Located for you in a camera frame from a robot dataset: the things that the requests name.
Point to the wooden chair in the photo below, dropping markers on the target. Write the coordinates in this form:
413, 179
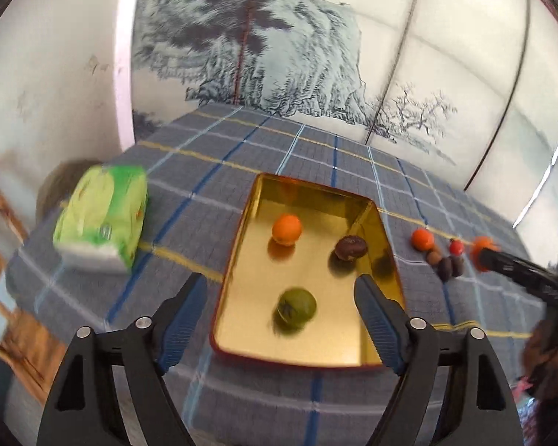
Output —
23, 348

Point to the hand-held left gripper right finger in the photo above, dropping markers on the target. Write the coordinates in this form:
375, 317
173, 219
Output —
376, 316

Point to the brown water chestnut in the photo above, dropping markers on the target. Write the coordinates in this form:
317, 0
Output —
457, 265
433, 258
445, 269
351, 247

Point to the person's floral clothing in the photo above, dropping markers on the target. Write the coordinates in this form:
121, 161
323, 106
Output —
544, 381

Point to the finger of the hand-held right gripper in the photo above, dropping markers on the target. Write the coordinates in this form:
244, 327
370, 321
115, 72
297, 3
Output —
516, 269

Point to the small red fruit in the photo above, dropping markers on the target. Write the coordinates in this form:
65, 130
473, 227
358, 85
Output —
455, 247

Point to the red tin box gold interior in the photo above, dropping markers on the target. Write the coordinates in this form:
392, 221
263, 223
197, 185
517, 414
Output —
330, 297

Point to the grey plaid tablecloth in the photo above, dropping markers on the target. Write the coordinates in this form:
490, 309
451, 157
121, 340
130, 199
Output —
190, 172

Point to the green round fruit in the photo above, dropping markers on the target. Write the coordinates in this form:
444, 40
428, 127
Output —
295, 311

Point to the orange tangerine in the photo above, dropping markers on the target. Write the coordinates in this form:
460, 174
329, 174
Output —
482, 243
287, 229
422, 239

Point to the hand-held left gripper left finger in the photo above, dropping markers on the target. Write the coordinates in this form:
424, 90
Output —
188, 316

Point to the landscape painting screen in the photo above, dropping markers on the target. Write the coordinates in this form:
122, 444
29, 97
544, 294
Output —
307, 55

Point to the green tissue pack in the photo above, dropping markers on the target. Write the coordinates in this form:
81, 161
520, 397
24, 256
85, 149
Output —
100, 216

